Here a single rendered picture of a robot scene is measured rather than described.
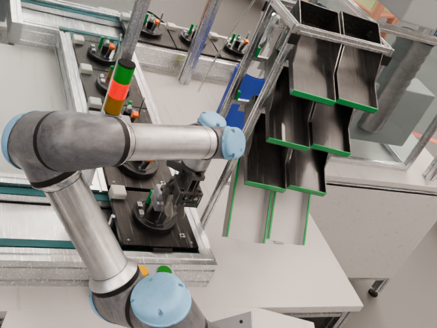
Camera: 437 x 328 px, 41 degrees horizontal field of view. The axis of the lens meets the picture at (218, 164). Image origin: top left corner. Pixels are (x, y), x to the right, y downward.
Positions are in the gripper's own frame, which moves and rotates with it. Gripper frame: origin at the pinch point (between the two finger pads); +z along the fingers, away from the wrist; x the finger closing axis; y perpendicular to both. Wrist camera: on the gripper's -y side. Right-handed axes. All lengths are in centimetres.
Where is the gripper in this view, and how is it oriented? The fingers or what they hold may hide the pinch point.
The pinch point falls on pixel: (169, 212)
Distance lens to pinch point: 171.5
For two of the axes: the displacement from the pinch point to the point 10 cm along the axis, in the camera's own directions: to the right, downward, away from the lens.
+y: 3.0, 6.3, -7.2
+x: 8.9, 1.0, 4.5
